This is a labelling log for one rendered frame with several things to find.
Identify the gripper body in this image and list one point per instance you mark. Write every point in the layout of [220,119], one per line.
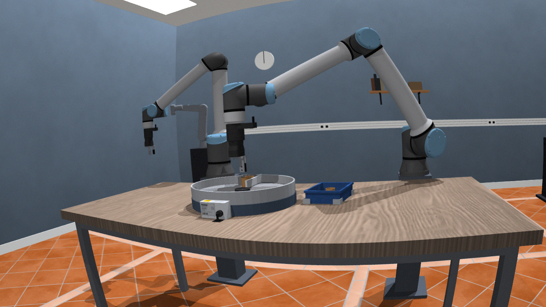
[148,137]
[236,140]

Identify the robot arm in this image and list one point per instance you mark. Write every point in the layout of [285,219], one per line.
[183,85]
[307,68]

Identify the grey turntable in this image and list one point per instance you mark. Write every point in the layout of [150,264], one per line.
[264,197]

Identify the blue crate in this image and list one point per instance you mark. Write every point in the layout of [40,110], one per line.
[318,196]

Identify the grey jointed stand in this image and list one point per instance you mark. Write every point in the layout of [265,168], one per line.
[201,115]

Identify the black box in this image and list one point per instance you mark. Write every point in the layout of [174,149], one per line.
[198,164]

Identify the white control box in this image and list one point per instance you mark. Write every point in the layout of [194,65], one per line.
[211,208]

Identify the white ceiling light panel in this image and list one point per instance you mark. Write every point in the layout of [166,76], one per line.
[160,5]

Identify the wooden table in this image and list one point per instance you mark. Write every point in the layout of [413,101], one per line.
[384,221]

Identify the brown box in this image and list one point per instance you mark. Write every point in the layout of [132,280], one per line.
[416,86]

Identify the black upright board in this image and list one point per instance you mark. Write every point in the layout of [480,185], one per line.
[542,170]

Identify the white wall clock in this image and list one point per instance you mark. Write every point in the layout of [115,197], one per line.
[264,60]

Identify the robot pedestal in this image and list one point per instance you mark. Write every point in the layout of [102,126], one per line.
[232,270]
[405,281]

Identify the white wall rail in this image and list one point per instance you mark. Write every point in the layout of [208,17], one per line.
[362,125]

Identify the wooden wall shelf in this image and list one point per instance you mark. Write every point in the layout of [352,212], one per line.
[424,91]

